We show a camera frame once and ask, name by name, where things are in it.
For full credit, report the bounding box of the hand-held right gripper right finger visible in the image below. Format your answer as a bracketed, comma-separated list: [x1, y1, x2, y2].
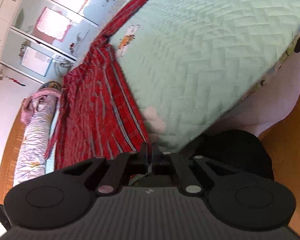
[152, 143, 238, 196]

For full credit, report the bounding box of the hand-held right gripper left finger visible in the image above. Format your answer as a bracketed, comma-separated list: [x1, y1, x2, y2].
[61, 142, 150, 197]

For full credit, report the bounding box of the red plaid shirt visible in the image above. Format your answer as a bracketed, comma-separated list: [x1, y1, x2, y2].
[44, 0, 171, 173]

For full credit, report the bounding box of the long floral bolster pillow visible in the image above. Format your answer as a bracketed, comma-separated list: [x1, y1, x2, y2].
[14, 90, 62, 187]

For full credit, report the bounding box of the blue yellow patterned cushion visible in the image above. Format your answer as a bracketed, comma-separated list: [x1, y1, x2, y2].
[37, 80, 62, 92]

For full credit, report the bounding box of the mint bee print bedspread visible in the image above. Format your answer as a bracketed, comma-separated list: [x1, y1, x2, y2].
[107, 0, 300, 153]

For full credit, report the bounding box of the pink knitted cloth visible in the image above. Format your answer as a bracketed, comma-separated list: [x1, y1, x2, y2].
[21, 90, 62, 124]

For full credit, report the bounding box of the pale lavender bed sheet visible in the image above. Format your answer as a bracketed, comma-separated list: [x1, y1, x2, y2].
[207, 42, 300, 140]

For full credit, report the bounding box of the wooden headboard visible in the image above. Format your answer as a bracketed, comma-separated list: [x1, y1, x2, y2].
[0, 100, 25, 205]

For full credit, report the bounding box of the white sliding door wardrobe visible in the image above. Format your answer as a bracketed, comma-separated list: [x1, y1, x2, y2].
[0, 0, 130, 83]

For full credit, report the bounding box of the pink bordered poster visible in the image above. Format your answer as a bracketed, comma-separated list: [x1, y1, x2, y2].
[36, 7, 73, 42]

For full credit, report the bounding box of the red tassel wall ornament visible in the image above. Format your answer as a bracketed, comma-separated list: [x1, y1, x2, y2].
[0, 66, 27, 88]

